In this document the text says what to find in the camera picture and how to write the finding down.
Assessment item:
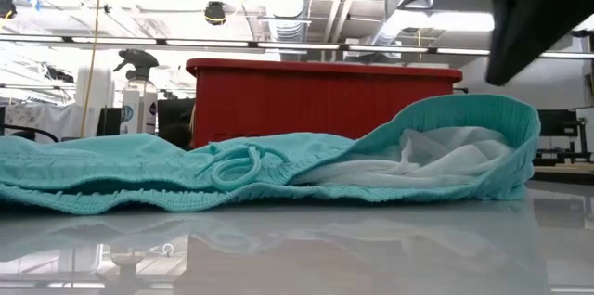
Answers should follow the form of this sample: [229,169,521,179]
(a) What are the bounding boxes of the turquoise shorts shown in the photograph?
[0,94,542,216]

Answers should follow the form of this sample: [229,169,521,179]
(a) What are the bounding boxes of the red plastic laundry basket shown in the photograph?
[186,58,463,149]

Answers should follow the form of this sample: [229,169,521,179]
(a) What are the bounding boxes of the black monitor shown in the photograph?
[537,109,579,137]
[157,98,196,127]

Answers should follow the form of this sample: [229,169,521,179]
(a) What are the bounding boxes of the black bar with light strips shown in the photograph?
[0,32,594,60]

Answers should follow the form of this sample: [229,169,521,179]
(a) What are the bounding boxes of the black hanging dome device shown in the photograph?
[0,0,18,20]
[203,1,227,26]

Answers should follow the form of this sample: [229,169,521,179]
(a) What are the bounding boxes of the clear spray bottle grey trigger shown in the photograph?
[112,48,160,136]

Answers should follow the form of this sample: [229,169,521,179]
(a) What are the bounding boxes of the white printed cloth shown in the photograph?
[3,101,81,141]

